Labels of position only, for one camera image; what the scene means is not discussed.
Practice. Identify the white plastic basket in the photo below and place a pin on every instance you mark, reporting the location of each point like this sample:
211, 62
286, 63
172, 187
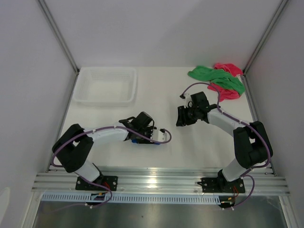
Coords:
106, 86

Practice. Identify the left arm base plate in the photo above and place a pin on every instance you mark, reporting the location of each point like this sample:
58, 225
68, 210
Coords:
109, 182

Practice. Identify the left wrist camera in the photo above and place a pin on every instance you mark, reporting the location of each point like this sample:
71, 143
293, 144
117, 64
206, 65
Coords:
158, 136

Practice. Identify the aluminium frame post right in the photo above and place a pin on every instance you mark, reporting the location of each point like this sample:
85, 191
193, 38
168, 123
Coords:
283, 4

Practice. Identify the aluminium front rail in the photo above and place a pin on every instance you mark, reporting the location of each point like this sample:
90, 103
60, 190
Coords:
162, 181

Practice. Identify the aluminium frame post left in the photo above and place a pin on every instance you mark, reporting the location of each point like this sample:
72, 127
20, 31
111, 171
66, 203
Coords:
57, 33

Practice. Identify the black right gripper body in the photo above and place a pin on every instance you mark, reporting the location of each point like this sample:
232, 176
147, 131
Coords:
188, 116

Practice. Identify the aluminium frame rail right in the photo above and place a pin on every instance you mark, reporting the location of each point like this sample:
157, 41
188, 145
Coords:
255, 116

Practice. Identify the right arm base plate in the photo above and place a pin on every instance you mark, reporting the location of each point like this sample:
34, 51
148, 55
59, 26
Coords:
220, 185

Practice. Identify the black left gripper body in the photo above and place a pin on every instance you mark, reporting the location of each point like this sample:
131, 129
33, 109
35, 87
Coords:
147, 131

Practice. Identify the pink towel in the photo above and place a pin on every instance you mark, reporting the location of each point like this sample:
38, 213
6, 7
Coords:
226, 94

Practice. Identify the slotted cable duct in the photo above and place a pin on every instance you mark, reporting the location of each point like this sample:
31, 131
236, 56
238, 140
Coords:
131, 198

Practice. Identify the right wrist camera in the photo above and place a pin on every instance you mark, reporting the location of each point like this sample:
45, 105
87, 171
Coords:
186, 99

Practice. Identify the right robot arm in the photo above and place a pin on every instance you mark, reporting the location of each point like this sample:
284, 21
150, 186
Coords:
252, 147

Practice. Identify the green towel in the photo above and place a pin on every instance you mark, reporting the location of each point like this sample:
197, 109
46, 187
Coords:
217, 76

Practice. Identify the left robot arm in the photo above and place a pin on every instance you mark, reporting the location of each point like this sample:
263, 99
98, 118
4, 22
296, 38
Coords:
74, 146

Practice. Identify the blue towel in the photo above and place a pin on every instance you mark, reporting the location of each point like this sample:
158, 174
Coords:
143, 141

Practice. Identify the aluminium frame post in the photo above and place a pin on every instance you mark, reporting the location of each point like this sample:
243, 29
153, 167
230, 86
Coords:
57, 33
283, 4

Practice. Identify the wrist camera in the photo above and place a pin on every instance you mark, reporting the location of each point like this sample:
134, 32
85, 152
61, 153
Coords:
186, 99
158, 136

